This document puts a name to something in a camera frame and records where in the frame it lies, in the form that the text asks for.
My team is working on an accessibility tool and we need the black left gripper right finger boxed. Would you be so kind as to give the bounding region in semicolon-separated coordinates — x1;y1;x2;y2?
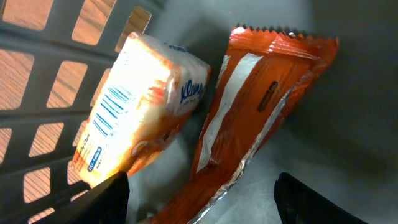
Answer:
274;172;366;224

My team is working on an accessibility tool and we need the orange snack bar wrapper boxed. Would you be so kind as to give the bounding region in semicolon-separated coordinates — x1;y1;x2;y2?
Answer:
151;26;340;223

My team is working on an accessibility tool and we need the grey plastic lattice basket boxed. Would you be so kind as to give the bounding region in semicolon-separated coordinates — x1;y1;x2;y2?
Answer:
1;0;397;223

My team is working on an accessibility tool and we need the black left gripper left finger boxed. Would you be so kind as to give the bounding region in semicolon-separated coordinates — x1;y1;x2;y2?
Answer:
43;172;130;224

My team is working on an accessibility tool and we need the orange Kleenex tissue pack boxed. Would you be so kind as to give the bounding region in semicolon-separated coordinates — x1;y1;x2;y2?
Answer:
71;32;211;187

